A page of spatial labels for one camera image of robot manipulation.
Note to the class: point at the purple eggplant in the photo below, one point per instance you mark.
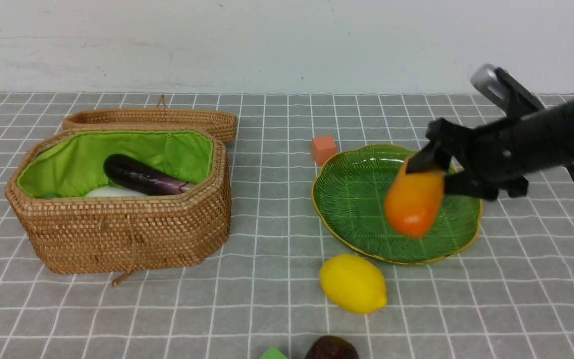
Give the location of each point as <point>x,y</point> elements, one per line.
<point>136,175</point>

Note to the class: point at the woven rattan basket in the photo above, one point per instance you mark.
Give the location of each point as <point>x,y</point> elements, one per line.
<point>73,233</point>

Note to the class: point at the woven basket lid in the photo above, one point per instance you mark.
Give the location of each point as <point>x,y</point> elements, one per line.
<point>221,125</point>

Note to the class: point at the white round vegetable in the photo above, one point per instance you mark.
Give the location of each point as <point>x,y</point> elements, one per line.
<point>110,191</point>

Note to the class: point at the dark brown mangosteen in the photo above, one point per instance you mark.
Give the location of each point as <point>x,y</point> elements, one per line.
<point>331,347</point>

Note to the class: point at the orange mango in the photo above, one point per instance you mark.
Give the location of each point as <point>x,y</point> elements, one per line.
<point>413,201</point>

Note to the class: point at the grey checked tablecloth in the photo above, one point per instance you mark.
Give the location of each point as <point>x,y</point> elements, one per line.
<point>510,296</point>

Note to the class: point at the yellow lemon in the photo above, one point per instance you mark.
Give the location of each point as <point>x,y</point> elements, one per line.
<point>353,283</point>

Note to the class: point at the green glass plate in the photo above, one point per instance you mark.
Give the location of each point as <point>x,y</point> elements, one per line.
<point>348,195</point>

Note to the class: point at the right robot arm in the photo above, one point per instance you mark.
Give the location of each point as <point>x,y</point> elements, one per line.
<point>497,156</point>

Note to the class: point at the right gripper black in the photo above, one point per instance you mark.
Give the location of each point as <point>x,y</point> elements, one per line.
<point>494,157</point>

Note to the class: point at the green foam block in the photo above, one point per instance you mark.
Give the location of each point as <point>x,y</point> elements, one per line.
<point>273,353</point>

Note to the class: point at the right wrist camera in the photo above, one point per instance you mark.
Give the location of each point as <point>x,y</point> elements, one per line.
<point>503,92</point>

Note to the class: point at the orange foam cube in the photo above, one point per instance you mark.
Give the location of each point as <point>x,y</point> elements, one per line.
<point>322,148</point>

